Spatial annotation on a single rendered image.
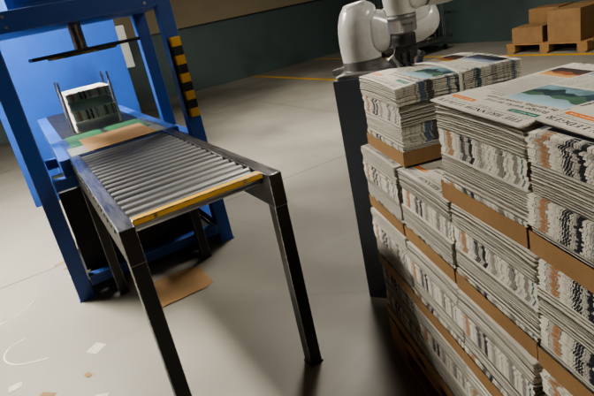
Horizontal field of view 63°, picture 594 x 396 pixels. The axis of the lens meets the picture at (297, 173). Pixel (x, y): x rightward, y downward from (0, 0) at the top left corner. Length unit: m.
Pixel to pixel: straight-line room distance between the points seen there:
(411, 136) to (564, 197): 0.62
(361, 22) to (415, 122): 0.66
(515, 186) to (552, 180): 0.09
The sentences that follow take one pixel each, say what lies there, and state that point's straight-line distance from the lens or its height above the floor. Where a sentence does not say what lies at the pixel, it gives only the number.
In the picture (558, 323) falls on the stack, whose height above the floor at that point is 0.72.
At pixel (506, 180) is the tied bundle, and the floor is 0.95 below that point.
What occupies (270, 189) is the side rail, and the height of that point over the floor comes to 0.75.
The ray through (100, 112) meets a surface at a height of 0.89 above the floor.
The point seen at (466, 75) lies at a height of 1.05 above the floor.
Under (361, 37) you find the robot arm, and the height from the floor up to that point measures 1.15.
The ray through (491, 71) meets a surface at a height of 1.04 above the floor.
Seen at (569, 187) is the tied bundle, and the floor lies 0.99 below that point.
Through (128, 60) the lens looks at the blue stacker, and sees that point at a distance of 5.18.
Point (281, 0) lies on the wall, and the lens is 11.71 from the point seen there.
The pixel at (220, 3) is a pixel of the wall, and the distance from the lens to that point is 11.07.
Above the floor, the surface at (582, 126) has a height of 1.07.
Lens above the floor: 1.31
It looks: 19 degrees down
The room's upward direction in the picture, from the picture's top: 12 degrees counter-clockwise
